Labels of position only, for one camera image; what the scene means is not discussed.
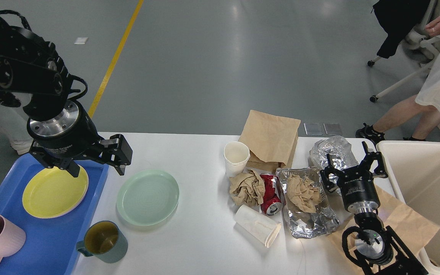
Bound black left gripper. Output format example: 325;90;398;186
27;100;133;178

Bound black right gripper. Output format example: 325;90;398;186
320;141;388;213

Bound light green plate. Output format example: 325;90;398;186
116;169;180;226

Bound dark green mug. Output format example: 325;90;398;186
76;220;128;264

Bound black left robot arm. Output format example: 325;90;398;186
0;10;133;177

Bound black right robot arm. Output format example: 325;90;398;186
320;142;428;275

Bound crumpled aluminium foil ball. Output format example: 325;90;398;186
308;136;359;192

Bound metal floor plate right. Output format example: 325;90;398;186
323;123;343;136

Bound metal floor plate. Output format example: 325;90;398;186
323;123;343;136
303;123;324;136

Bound yellow plate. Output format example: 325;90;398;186
22;166;89;218

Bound crumpled brown napkin in foil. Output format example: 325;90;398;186
286;174;322;214

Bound aluminium foil tray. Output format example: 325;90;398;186
275;168;340;239

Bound metal floor plate left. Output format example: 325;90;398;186
303;123;324;136

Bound beige plastic bin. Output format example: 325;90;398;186
377;141;440;275

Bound brown paper bag front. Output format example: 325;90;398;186
328;186;440;275

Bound brown paper bag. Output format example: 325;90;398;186
239;110;301;173
328;186;440;275

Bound crushed red soda can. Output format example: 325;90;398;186
260;174;283;216

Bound brown paper bag rear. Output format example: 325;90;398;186
239;110;301;173

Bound person in grey trousers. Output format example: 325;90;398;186
0;93;33;155

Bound blue plastic tray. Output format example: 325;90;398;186
0;154;108;275

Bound crumpled brown napkin left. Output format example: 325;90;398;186
229;169;265;207

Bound lying white paper cup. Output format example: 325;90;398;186
234;205;281;248

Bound upright white paper cup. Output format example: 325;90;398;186
223;141;250;177

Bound white office chair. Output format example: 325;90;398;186
367;0;440;103

